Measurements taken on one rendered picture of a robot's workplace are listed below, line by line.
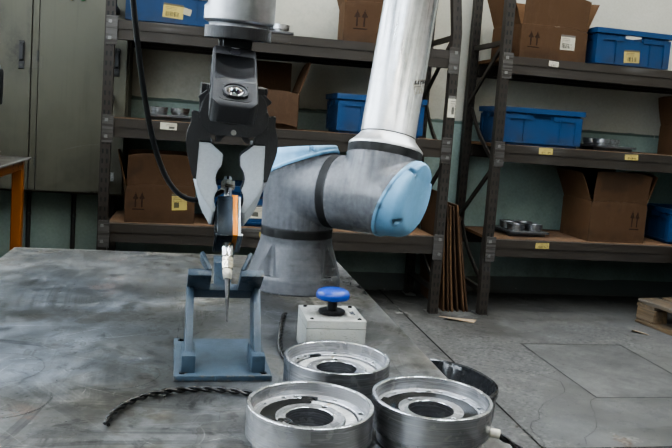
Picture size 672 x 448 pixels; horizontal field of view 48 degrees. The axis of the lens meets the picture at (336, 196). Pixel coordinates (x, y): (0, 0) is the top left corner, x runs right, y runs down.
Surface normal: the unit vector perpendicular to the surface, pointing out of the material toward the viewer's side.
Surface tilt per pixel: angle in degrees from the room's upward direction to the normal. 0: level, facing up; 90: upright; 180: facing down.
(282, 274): 72
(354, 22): 90
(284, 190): 90
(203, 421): 0
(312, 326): 90
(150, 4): 90
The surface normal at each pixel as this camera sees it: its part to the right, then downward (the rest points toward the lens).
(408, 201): 0.86, 0.24
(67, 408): 0.07, -0.99
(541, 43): 0.25, 0.14
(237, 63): 0.22, -0.77
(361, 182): -0.44, -0.18
